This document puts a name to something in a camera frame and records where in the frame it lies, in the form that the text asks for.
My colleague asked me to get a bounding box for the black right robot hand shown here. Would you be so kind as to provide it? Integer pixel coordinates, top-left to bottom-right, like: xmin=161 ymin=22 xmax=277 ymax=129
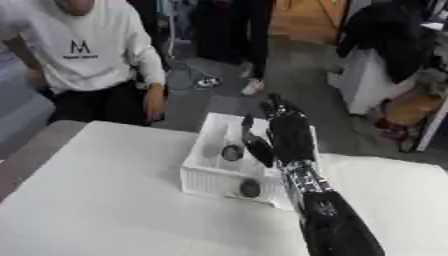
xmin=239 ymin=93 xmax=319 ymax=169

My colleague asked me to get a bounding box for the dark round object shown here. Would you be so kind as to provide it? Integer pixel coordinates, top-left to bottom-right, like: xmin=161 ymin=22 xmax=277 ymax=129
xmin=238 ymin=178 xmax=263 ymax=199
xmin=220 ymin=144 xmax=245 ymax=162

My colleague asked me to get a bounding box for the white plastic basket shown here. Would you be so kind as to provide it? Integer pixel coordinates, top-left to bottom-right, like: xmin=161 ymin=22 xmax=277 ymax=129
xmin=178 ymin=112 xmax=324 ymax=212

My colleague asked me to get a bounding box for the white cabinet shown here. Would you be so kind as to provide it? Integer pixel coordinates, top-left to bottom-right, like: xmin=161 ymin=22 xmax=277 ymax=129
xmin=325 ymin=46 xmax=422 ymax=116

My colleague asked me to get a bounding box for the white power strip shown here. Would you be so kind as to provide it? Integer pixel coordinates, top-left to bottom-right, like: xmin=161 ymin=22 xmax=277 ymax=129
xmin=196 ymin=77 xmax=223 ymax=89

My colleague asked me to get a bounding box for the person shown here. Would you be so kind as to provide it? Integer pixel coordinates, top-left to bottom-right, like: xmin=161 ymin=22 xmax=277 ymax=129
xmin=0 ymin=0 xmax=168 ymax=127
xmin=190 ymin=0 xmax=277 ymax=97

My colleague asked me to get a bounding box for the brown bag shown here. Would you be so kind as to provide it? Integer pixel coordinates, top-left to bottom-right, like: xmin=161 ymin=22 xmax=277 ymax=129
xmin=381 ymin=88 xmax=447 ymax=127

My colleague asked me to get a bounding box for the black jacket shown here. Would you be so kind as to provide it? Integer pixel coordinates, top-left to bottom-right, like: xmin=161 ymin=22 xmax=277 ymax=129
xmin=336 ymin=1 xmax=440 ymax=84

